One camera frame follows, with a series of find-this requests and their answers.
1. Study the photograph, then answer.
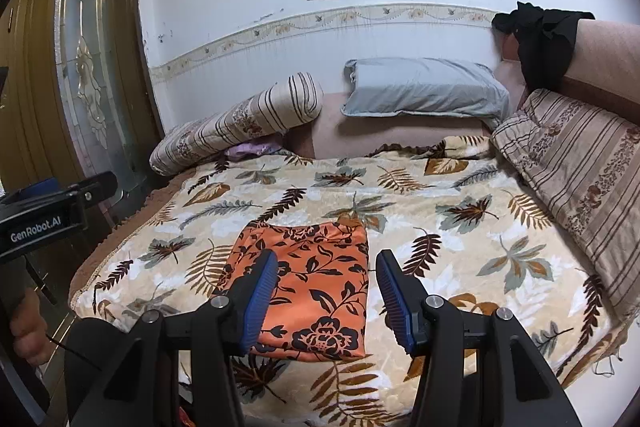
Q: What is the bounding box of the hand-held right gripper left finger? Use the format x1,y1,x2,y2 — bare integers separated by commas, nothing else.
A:
64,249,279,427

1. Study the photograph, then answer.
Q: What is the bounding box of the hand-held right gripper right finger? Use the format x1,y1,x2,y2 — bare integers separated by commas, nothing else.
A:
376,249,583,427

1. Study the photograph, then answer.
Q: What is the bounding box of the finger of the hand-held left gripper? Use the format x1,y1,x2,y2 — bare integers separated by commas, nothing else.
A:
70,171,119,208

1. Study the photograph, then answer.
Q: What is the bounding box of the orange floral shirt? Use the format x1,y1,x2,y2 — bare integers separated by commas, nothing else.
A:
212,221,371,362

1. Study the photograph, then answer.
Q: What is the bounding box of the person's left hand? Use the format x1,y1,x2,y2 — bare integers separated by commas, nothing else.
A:
10,289,53,360

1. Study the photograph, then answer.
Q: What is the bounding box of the leaf-print blanket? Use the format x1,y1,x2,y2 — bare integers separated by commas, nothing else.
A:
70,134,631,427

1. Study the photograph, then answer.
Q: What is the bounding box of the wooden door with glass pane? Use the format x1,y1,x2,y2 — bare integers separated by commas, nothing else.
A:
0,0,166,228

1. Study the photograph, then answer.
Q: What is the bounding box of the purple cloth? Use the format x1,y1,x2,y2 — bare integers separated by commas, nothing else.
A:
225,138,283,158

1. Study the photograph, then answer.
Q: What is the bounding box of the striped bolster pillow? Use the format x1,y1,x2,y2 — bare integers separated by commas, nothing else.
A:
149,72,325,175

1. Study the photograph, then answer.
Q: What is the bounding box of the grey pillow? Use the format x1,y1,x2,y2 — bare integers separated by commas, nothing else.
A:
341,57,511,128

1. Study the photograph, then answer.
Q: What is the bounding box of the black cloth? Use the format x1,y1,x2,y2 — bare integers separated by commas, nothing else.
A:
491,1,596,90

